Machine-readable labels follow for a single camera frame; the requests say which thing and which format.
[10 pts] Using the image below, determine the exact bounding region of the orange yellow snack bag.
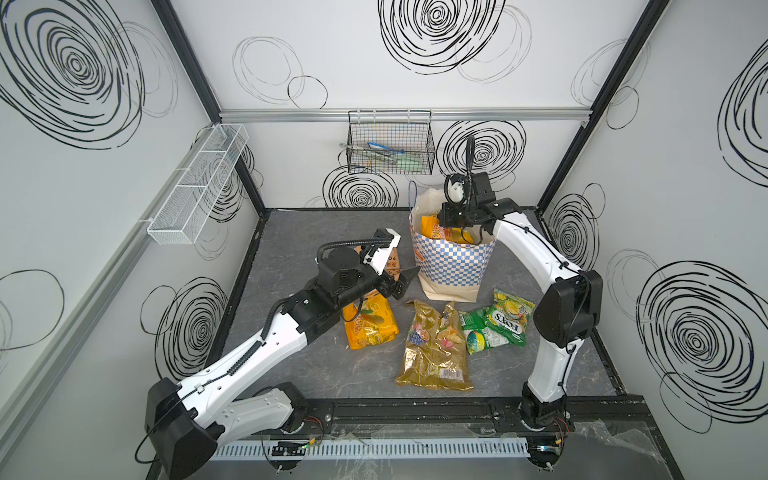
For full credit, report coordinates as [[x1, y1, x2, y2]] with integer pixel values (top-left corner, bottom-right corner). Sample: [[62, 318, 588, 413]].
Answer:
[[342, 294, 400, 350]]

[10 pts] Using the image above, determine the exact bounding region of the blue checkered paper bag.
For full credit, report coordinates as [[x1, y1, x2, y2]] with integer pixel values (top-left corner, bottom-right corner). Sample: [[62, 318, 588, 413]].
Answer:
[[409, 188, 496, 303]]

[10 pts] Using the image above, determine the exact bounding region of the gold candy bag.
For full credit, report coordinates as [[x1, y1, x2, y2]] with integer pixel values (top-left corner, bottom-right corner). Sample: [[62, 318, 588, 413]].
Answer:
[[395, 300, 474, 392]]

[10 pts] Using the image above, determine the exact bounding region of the green chips bag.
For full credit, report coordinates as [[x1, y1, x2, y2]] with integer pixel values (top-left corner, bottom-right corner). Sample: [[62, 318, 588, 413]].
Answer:
[[459, 289, 536, 355]]

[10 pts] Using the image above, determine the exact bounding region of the beige sweet potato snack bag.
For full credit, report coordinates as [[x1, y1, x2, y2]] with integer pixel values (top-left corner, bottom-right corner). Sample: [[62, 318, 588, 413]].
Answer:
[[364, 248, 401, 299]]

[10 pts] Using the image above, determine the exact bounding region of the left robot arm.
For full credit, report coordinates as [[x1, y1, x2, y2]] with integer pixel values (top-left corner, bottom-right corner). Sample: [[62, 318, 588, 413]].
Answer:
[[144, 228, 419, 479]]

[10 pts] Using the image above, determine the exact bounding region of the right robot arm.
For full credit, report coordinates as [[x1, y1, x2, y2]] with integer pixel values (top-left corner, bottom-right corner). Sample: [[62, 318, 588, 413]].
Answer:
[[438, 135, 603, 431]]

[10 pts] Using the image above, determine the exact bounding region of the green item in basket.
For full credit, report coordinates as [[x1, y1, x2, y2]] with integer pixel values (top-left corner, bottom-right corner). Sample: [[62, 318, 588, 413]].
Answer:
[[385, 151, 424, 174]]

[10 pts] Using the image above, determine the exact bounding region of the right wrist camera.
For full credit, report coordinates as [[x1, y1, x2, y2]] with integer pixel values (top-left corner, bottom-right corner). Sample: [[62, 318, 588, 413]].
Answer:
[[443, 173, 470, 205]]

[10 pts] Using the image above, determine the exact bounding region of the black wire basket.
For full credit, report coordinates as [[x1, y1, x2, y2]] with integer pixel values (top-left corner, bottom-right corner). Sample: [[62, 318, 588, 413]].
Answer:
[[341, 109, 436, 175]]

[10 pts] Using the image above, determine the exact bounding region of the white slotted cable duct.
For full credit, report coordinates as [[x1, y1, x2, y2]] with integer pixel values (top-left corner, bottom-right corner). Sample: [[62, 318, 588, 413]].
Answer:
[[212, 438, 530, 461]]

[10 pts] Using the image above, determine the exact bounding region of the white mesh wall shelf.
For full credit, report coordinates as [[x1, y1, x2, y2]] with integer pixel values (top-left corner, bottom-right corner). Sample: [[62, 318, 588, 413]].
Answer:
[[147, 123, 249, 246]]

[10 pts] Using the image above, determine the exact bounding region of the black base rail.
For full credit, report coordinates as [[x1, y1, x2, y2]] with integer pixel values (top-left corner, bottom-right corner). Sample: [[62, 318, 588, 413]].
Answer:
[[239, 395, 652, 436]]

